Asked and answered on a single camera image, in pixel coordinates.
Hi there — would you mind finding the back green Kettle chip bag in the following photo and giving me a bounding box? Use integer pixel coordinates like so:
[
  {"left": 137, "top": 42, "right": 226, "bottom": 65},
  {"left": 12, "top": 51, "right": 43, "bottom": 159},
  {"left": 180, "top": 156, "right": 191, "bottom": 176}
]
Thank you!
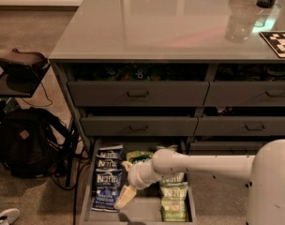
[{"left": 156, "top": 144, "right": 178, "bottom": 152}]

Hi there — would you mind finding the checkered marker board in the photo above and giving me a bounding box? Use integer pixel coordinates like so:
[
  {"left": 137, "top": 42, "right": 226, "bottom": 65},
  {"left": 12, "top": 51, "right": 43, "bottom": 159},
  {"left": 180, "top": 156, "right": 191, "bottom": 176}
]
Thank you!
[{"left": 259, "top": 31, "right": 285, "bottom": 58}]

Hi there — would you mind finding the grey drawer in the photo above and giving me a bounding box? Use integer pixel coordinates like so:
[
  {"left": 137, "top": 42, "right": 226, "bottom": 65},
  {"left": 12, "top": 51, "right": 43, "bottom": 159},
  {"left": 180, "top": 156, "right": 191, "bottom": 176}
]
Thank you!
[
  {"left": 204, "top": 82, "right": 285, "bottom": 107},
  {"left": 67, "top": 81, "right": 209, "bottom": 107},
  {"left": 187, "top": 142, "right": 263, "bottom": 156},
  {"left": 195, "top": 116, "right": 285, "bottom": 136},
  {"left": 81, "top": 116, "right": 198, "bottom": 136}
]

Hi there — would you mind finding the green Dang chip bag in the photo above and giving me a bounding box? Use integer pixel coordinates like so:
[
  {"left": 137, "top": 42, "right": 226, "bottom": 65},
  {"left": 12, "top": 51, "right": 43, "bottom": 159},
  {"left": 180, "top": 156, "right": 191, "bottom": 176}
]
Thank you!
[{"left": 126, "top": 150, "right": 154, "bottom": 164}]

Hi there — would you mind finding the top right grey drawer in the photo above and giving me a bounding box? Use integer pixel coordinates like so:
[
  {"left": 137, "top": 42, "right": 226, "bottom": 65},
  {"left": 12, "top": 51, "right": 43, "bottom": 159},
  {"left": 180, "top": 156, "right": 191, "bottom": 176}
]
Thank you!
[{"left": 204, "top": 82, "right": 285, "bottom": 107}]

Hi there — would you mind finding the black backpack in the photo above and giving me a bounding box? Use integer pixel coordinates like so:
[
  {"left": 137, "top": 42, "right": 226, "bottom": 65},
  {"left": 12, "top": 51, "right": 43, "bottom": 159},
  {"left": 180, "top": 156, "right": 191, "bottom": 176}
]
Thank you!
[{"left": 0, "top": 107, "right": 72, "bottom": 178}]

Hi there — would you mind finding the open bottom left drawer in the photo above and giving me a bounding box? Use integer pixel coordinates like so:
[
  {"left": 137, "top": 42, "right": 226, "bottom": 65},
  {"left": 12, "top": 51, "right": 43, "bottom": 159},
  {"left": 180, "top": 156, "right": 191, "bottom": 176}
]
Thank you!
[{"left": 79, "top": 138, "right": 197, "bottom": 225}]

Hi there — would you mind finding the back blue Kettle chip bag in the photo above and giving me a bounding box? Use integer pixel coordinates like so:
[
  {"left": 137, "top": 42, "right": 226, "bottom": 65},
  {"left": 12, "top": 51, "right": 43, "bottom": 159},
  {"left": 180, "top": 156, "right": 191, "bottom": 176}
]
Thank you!
[{"left": 97, "top": 144, "right": 123, "bottom": 158}]

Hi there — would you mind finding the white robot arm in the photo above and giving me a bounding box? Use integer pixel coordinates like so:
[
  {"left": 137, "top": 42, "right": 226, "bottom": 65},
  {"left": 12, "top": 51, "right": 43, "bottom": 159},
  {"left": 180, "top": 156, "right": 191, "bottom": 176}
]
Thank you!
[{"left": 114, "top": 139, "right": 285, "bottom": 225}]

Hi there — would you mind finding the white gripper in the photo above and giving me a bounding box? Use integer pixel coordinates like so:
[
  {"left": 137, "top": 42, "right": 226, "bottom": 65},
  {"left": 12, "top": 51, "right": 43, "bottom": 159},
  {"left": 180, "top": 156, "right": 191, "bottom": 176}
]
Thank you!
[{"left": 113, "top": 160, "right": 160, "bottom": 209}]

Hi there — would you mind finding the top left grey drawer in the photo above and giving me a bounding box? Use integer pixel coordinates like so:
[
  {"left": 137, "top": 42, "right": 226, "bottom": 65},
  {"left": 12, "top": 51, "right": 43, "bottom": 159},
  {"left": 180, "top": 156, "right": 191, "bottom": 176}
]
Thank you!
[{"left": 67, "top": 81, "right": 209, "bottom": 107}]

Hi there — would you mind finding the middle right grey drawer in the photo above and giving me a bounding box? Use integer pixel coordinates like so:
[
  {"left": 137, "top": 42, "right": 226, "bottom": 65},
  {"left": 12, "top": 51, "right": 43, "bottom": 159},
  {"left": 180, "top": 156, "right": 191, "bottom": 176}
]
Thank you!
[{"left": 195, "top": 116, "right": 285, "bottom": 136}]

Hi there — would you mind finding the middle left grey drawer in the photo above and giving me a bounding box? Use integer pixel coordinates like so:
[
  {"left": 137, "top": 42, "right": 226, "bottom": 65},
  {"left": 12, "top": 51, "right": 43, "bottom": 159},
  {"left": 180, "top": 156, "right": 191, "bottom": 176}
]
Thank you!
[{"left": 81, "top": 116, "right": 198, "bottom": 136}]

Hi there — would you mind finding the front green Kettle chip bag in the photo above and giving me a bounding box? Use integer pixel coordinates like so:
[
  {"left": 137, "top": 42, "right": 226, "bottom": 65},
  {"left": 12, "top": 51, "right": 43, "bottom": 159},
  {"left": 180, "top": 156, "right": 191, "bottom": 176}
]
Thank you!
[{"left": 160, "top": 182, "right": 188, "bottom": 222}]

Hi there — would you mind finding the grey cabinet with glossy counter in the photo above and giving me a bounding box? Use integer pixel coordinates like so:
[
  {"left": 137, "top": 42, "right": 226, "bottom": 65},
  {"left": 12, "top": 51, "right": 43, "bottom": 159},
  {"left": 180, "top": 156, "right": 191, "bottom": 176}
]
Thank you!
[{"left": 51, "top": 0, "right": 285, "bottom": 152}]

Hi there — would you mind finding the front blue Kettle chip bag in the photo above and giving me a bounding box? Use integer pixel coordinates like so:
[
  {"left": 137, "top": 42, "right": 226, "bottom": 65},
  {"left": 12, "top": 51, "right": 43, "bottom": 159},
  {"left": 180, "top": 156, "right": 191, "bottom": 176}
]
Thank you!
[{"left": 92, "top": 169, "right": 122, "bottom": 212}]

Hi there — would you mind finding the green kettle chip bag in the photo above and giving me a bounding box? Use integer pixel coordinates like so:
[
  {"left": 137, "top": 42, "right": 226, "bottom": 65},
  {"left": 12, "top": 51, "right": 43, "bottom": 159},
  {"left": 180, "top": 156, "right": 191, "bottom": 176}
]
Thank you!
[
  {"left": 160, "top": 182, "right": 188, "bottom": 222},
  {"left": 156, "top": 144, "right": 178, "bottom": 152},
  {"left": 159, "top": 172, "right": 185, "bottom": 186}
]

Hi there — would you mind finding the dark device on side table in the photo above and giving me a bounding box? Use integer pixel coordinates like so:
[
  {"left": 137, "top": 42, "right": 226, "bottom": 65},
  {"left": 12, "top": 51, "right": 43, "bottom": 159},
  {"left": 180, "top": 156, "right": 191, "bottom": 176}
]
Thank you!
[{"left": 0, "top": 49, "right": 48, "bottom": 80}]

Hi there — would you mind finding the bottom right grey drawer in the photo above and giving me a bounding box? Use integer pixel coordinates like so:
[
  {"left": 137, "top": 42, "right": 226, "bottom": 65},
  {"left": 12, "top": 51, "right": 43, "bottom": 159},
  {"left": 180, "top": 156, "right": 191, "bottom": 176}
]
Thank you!
[{"left": 187, "top": 142, "right": 263, "bottom": 156}]

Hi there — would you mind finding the white sneaker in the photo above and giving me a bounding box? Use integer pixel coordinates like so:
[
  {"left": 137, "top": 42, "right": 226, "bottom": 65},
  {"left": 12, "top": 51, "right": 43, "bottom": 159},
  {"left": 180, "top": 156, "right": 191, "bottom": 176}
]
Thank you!
[{"left": 0, "top": 208, "right": 20, "bottom": 225}]

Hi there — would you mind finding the middle blue Kettle chip bag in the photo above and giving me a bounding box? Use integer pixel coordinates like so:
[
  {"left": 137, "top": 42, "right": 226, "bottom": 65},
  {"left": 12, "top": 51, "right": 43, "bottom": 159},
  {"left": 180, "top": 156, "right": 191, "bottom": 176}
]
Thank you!
[{"left": 97, "top": 157, "right": 122, "bottom": 170}]

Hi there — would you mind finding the black side table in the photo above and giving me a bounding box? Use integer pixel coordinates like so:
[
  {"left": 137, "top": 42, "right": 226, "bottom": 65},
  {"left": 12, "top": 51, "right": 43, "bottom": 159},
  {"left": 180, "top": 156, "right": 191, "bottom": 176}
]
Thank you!
[{"left": 0, "top": 65, "right": 51, "bottom": 98}]

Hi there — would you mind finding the blue kettle chip bag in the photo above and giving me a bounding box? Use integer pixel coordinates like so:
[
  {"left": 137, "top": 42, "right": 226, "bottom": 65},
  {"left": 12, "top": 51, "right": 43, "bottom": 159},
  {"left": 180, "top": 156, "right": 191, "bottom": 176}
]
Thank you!
[
  {"left": 92, "top": 169, "right": 122, "bottom": 212},
  {"left": 97, "top": 157, "right": 122, "bottom": 170},
  {"left": 97, "top": 144, "right": 123, "bottom": 158}
]

